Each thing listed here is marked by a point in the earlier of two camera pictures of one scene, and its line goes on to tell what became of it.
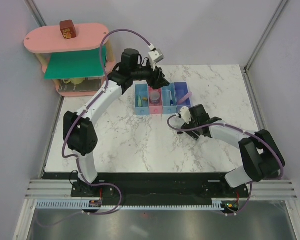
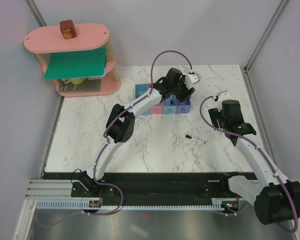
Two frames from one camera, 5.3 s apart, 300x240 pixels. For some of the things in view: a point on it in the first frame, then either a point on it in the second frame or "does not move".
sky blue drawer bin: [167, 109] does not move
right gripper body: [193, 124] to [214, 114]
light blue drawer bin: [142, 99] does not move
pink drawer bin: [155, 109] does not move
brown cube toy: [67, 29] does not move
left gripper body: [152, 82] to [181, 91]
